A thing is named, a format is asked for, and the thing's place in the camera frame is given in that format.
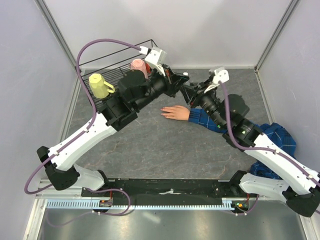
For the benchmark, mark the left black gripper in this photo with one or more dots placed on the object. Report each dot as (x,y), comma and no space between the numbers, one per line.
(172,80)

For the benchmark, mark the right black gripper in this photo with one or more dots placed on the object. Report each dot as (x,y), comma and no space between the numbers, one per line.
(188,93)

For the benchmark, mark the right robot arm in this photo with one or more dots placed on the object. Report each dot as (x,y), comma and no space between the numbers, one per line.
(299,186)

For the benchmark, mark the blue plaid sleeve forearm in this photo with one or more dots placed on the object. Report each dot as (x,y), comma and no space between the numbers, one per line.
(199,116)

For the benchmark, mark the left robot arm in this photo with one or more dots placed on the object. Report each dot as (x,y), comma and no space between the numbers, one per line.
(133,92)

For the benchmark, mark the mannequin hand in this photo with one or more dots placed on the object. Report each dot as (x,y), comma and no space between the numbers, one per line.
(176,112)

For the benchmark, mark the pink mug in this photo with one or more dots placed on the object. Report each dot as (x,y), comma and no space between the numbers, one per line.
(139,64)

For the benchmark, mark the yellow faceted mug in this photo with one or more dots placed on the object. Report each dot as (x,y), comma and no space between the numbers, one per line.
(100,87)

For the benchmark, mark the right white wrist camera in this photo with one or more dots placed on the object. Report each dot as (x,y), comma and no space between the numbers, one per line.
(219,75)

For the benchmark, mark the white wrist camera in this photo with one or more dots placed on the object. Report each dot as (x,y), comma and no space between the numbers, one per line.
(219,75)
(155,59)

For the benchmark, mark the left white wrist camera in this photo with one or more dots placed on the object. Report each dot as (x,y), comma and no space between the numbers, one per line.
(155,59)

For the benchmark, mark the black wire dish rack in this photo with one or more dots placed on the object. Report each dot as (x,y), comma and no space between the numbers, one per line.
(111,60)

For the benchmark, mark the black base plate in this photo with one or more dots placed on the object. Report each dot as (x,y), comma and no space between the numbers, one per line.
(175,191)

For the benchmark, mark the light blue cable duct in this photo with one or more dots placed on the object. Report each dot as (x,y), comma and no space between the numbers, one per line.
(95,204)

